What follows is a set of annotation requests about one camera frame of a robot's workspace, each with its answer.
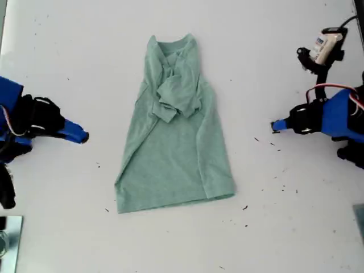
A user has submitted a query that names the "green t-shirt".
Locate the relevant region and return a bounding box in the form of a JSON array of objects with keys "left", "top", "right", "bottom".
[{"left": 114, "top": 33, "right": 237, "bottom": 214}]

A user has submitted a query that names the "red white servo wire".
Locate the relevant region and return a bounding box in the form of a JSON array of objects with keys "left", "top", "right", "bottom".
[
  {"left": 305, "top": 82, "right": 364, "bottom": 111},
  {"left": 0, "top": 105, "right": 27, "bottom": 137}
]

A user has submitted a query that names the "black camera stalk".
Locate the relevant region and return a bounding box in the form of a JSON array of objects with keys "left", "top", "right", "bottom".
[{"left": 296, "top": 47, "right": 345, "bottom": 100}]

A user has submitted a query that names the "white black camera box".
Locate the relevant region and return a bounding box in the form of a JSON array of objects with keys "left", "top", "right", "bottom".
[{"left": 312, "top": 26, "right": 348, "bottom": 65}]

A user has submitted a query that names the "black camera cable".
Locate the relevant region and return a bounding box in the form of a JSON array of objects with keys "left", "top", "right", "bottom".
[{"left": 340, "top": 14, "right": 359, "bottom": 29}]

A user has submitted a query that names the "steel post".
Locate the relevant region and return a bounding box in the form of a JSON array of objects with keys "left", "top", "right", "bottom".
[{"left": 0, "top": 215, "right": 24, "bottom": 273}]

